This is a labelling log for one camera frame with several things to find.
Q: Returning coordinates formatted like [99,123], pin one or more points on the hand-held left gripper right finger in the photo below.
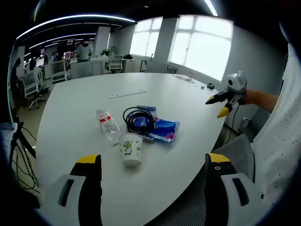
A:
[215,188]

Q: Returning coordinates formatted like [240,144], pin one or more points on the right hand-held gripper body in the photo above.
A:
[236,82]

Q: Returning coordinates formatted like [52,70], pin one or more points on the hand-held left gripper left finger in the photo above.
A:
[90,188]

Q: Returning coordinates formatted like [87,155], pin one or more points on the white paper cup green print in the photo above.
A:
[130,150]

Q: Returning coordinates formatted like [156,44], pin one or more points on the blue tissue packet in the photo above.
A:
[167,130]

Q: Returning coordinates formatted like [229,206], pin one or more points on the clear plastic water bottle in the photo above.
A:
[107,124]

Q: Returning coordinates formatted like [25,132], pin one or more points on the clear bag with blue pad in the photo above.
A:
[147,110]

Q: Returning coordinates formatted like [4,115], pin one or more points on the small black device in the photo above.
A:
[210,86]

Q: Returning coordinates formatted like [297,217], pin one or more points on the small white adapter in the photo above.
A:
[202,87]

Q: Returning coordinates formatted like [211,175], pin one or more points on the wide bright window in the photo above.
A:
[202,47]

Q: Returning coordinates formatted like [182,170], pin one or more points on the white table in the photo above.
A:
[164,99]

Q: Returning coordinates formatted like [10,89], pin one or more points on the dark metal rack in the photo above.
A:
[145,66]

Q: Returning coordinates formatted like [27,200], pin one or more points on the black tripod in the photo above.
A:
[17,141]

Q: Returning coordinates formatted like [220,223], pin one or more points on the white table socket panel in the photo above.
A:
[127,94]

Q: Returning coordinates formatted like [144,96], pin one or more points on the narrow bright window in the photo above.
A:
[145,40]

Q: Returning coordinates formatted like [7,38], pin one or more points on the black bag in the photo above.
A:
[128,56]

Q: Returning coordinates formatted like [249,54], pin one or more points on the white office chair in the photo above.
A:
[116,62]
[58,70]
[30,82]

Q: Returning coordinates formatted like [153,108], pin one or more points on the white desk partition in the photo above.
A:
[89,68]

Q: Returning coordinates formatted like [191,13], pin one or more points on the green potted plant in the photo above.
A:
[105,52]

